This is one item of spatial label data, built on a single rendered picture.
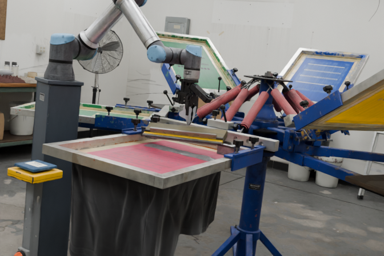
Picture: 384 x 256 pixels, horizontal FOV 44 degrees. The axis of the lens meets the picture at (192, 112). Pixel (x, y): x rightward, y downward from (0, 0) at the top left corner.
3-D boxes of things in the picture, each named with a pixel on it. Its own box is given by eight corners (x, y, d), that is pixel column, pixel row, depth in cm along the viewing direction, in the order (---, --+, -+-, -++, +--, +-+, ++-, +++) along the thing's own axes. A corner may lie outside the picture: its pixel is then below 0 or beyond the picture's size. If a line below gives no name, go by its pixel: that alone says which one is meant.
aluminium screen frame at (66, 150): (163, 189, 155) (164, 178, 155) (41, 153, 185) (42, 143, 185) (260, 158, 222) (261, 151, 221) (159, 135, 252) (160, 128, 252)
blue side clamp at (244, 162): (232, 171, 196) (234, 155, 195) (222, 168, 198) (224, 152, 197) (262, 162, 221) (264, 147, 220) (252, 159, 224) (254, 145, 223)
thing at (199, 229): (153, 292, 173) (165, 179, 168) (145, 288, 175) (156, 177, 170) (214, 254, 212) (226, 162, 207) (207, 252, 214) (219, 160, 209)
